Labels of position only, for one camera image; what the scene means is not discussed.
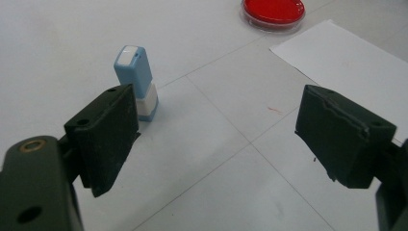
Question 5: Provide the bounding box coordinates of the white paper sheet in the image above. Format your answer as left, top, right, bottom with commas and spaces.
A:
268, 18, 408, 145

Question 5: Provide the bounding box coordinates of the round red ink pad dish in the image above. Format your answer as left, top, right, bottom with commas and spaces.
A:
240, 0, 306, 35

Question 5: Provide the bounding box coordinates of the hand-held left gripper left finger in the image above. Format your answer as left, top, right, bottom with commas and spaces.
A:
64, 84, 141, 198

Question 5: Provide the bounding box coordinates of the blue and white stamp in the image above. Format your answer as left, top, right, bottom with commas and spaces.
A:
113, 44, 160, 123

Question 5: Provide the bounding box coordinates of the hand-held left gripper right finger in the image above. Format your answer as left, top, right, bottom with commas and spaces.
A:
294, 84, 397, 190

